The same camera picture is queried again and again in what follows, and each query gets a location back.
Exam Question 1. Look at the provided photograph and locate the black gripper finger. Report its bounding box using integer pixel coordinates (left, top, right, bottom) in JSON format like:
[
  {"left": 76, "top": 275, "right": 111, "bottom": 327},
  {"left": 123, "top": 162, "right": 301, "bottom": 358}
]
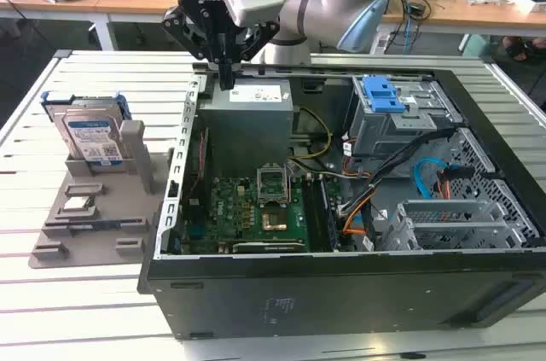
[
  {"left": 160, "top": 5, "right": 230, "bottom": 91},
  {"left": 228, "top": 21, "right": 282, "bottom": 91}
]

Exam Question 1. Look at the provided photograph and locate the installed RAM stick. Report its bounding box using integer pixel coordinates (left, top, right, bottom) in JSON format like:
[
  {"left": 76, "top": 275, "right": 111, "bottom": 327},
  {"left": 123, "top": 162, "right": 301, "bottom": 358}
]
[{"left": 317, "top": 177, "right": 342, "bottom": 251}]

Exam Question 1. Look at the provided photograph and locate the yellow wire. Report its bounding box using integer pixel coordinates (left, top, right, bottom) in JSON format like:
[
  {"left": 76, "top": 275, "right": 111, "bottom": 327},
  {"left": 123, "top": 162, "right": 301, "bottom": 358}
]
[{"left": 289, "top": 107, "right": 334, "bottom": 162}]

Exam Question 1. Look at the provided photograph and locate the CPU socket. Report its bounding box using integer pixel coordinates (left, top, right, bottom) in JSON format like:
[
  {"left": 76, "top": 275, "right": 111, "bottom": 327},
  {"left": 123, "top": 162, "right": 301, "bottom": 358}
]
[{"left": 259, "top": 207, "right": 289, "bottom": 232}]

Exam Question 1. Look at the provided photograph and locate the black cable bundle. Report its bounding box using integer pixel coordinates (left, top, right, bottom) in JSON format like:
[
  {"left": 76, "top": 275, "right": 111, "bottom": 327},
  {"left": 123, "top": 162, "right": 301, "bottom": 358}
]
[{"left": 336, "top": 125, "right": 457, "bottom": 225}]

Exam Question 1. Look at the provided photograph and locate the hard disk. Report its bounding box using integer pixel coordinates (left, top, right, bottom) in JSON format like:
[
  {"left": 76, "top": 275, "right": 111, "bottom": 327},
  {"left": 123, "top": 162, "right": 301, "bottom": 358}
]
[{"left": 40, "top": 94, "right": 131, "bottom": 166}]

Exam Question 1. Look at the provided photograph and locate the green motherboard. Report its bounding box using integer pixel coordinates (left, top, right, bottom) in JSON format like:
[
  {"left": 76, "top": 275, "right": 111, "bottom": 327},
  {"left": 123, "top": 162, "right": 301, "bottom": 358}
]
[{"left": 181, "top": 172, "right": 312, "bottom": 253}]

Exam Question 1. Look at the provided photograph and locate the grey power supply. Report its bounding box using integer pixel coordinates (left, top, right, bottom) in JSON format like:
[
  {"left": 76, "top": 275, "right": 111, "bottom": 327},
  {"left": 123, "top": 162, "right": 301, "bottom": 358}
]
[{"left": 198, "top": 79, "right": 295, "bottom": 170}]

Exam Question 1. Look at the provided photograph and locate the black graphics card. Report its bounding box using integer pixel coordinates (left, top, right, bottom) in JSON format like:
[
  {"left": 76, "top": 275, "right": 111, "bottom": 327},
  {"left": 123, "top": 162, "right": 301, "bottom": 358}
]
[{"left": 219, "top": 240, "right": 306, "bottom": 254}]

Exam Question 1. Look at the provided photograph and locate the wooden desk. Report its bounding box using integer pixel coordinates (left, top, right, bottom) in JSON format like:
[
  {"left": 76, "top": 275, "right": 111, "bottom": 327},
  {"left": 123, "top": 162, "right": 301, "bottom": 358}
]
[
  {"left": 379, "top": 0, "right": 546, "bottom": 55},
  {"left": 0, "top": 0, "right": 183, "bottom": 53}
]

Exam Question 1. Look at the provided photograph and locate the blue wire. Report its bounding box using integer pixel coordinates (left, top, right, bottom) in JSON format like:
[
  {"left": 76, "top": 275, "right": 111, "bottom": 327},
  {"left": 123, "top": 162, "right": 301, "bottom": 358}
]
[{"left": 411, "top": 157, "right": 447, "bottom": 200}]

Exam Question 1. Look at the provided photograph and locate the metal socket cover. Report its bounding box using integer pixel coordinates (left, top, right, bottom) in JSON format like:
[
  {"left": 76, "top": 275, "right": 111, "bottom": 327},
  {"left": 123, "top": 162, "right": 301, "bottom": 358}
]
[{"left": 255, "top": 164, "right": 292, "bottom": 207}]

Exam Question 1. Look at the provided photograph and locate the grey parts rack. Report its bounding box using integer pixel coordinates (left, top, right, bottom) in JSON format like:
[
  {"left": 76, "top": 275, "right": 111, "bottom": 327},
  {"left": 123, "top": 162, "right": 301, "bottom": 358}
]
[{"left": 28, "top": 119, "right": 176, "bottom": 269}]

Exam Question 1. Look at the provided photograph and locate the blue disk carrier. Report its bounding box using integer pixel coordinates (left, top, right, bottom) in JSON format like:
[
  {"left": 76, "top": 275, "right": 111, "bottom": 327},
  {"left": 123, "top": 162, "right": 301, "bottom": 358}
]
[{"left": 360, "top": 74, "right": 406, "bottom": 114}]

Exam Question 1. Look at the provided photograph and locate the silver disk bay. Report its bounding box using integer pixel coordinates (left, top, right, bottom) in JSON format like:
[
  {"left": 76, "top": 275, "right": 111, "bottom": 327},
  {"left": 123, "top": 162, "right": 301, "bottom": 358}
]
[{"left": 392, "top": 198, "right": 504, "bottom": 251}]

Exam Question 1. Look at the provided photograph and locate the black RAM slot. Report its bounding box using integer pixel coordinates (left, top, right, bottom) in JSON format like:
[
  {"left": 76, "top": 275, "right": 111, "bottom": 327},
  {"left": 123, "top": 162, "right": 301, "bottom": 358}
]
[{"left": 303, "top": 177, "right": 325, "bottom": 251}]

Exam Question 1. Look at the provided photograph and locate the orange wire with black plug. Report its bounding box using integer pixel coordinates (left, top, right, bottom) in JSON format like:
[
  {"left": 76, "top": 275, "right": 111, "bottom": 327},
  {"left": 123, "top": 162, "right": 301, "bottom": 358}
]
[{"left": 434, "top": 164, "right": 474, "bottom": 200}]

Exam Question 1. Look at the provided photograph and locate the grey disk bay cage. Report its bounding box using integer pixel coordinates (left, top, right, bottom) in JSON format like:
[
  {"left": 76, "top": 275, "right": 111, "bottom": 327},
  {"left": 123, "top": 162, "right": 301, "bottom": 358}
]
[{"left": 347, "top": 74, "right": 464, "bottom": 157}]

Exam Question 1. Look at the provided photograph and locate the silver CPU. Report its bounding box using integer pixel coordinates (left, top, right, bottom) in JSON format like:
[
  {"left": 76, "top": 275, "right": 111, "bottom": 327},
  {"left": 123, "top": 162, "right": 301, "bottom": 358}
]
[{"left": 63, "top": 197, "right": 93, "bottom": 211}]

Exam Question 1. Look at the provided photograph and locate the black PC case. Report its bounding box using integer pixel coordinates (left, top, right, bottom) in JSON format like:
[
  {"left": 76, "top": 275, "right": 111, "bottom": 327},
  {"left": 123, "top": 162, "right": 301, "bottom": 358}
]
[{"left": 136, "top": 62, "right": 546, "bottom": 341}]

